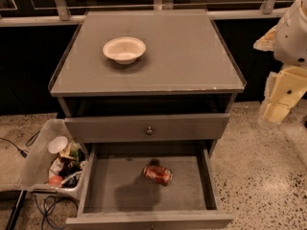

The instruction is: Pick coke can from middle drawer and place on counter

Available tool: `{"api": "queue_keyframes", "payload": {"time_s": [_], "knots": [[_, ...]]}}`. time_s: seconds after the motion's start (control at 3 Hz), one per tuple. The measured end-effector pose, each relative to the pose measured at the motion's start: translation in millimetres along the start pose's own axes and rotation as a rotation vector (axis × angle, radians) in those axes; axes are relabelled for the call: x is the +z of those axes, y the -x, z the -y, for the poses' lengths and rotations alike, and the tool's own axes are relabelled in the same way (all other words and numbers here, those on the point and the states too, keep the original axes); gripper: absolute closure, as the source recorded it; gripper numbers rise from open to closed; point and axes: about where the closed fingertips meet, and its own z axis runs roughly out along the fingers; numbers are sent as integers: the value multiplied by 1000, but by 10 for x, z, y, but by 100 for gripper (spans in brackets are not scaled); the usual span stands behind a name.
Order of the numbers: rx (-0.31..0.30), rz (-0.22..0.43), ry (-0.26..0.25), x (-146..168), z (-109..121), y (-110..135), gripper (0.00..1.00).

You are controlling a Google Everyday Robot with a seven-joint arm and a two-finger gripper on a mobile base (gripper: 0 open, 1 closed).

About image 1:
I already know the white cup in bin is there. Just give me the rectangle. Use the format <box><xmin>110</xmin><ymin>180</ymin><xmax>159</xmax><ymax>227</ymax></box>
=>
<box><xmin>48</xmin><ymin>136</ymin><xmax>68</xmax><ymax>154</ymax></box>

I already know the brass drawer knob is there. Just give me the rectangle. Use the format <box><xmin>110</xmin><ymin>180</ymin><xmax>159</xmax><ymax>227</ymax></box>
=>
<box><xmin>146</xmin><ymin>126</ymin><xmax>154</xmax><ymax>136</ymax></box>

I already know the open grey middle drawer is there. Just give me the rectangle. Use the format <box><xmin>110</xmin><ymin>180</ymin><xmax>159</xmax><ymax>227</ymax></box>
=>
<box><xmin>66</xmin><ymin>143</ymin><xmax>233</xmax><ymax>230</ymax></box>

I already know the red coke can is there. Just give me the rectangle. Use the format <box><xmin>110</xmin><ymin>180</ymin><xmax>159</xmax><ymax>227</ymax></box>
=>
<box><xmin>143</xmin><ymin>164</ymin><xmax>173</xmax><ymax>186</ymax></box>

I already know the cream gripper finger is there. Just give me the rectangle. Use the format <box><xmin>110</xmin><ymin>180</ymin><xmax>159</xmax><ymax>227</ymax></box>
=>
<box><xmin>257</xmin><ymin>102</ymin><xmax>290</xmax><ymax>128</ymax></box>

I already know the grey metal railing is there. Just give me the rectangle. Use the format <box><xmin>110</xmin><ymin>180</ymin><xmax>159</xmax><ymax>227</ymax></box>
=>
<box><xmin>0</xmin><ymin>0</ymin><xmax>295</xmax><ymax>27</ymax></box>

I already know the grey drawer cabinet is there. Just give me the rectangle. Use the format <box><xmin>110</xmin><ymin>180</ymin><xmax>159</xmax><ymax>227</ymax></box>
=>
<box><xmin>47</xmin><ymin>9</ymin><xmax>248</xmax><ymax>230</ymax></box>

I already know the black power cable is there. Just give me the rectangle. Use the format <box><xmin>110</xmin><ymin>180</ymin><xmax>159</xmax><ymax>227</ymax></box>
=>
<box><xmin>0</xmin><ymin>130</ymin><xmax>41</xmax><ymax>159</ymax></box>

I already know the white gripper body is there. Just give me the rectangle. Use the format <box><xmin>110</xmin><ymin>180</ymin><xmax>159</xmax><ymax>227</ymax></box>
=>
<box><xmin>265</xmin><ymin>65</ymin><xmax>307</xmax><ymax>109</ymax></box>

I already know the red apple in bin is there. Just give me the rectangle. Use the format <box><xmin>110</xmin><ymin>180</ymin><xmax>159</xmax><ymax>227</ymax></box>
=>
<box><xmin>49</xmin><ymin>175</ymin><xmax>63</xmax><ymax>187</ymax></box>

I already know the closed grey top drawer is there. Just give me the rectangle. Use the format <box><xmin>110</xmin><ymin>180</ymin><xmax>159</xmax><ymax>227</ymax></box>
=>
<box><xmin>64</xmin><ymin>113</ymin><xmax>229</xmax><ymax>143</ymax></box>

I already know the blue cable on floor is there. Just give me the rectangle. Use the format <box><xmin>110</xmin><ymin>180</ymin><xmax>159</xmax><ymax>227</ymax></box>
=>
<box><xmin>34</xmin><ymin>194</ymin><xmax>79</xmax><ymax>230</ymax></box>

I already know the clear plastic storage bin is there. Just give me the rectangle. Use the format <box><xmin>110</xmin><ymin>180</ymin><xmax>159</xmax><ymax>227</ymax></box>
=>
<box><xmin>16</xmin><ymin>119</ymin><xmax>83</xmax><ymax>199</ymax></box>

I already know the white paper bowl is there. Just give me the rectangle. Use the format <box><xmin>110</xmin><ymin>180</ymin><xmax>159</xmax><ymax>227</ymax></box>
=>
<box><xmin>103</xmin><ymin>37</ymin><xmax>146</xmax><ymax>65</ymax></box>

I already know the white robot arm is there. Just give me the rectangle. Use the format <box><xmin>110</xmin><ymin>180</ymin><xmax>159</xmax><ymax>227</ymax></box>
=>
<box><xmin>253</xmin><ymin>0</ymin><xmax>307</xmax><ymax>128</ymax></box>

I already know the green snack bag in bin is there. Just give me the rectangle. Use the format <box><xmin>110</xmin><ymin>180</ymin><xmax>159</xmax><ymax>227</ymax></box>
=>
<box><xmin>69</xmin><ymin>142</ymin><xmax>81</xmax><ymax>161</ymax></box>

